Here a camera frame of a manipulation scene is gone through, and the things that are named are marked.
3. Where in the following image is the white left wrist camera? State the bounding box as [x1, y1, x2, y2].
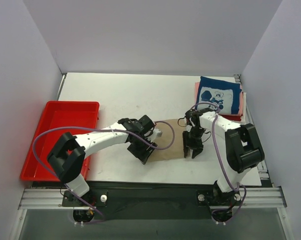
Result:
[149, 128, 163, 141]

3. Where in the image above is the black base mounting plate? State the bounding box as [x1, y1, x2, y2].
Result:
[61, 181, 243, 222]

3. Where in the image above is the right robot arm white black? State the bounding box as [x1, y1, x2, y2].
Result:
[182, 105, 265, 204]

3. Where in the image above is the aluminium frame rail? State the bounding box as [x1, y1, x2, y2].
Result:
[18, 186, 287, 210]

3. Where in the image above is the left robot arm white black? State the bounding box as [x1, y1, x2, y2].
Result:
[47, 115, 162, 206]

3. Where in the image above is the beige t-shirt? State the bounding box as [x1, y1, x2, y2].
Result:
[147, 118, 186, 163]

